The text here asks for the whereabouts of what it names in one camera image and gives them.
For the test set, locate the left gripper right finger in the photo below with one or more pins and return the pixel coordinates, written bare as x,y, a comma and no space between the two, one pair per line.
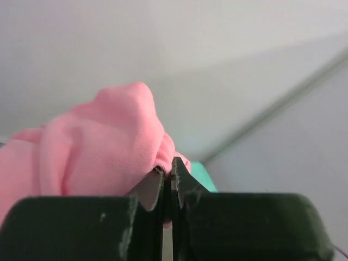
243,226

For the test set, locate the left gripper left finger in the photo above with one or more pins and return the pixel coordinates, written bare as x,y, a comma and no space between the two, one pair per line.
128,227

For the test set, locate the pink t shirt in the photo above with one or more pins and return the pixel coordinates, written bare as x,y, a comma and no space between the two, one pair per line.
103,147

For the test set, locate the teal folded t shirt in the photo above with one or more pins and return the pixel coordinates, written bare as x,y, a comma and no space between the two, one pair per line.
199,172

